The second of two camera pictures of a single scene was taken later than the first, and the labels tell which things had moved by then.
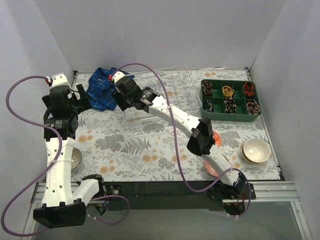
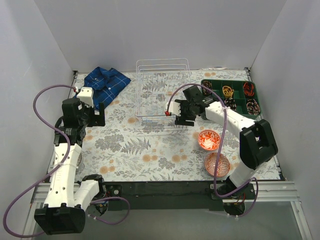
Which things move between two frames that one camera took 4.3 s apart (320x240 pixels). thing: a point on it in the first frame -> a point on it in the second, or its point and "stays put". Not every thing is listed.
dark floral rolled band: [206, 88] stays put
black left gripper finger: [46, 100] -> [96, 121]
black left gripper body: [63, 100] -> [97, 118]
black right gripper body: [124, 92] -> [184, 116]
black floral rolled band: [230, 106] stays put
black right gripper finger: [120, 100] -> [184, 122]
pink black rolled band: [253, 107] stays put
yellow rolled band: [227, 91] stays put
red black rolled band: [248, 89] stays put
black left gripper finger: [86, 104] -> [102, 119]
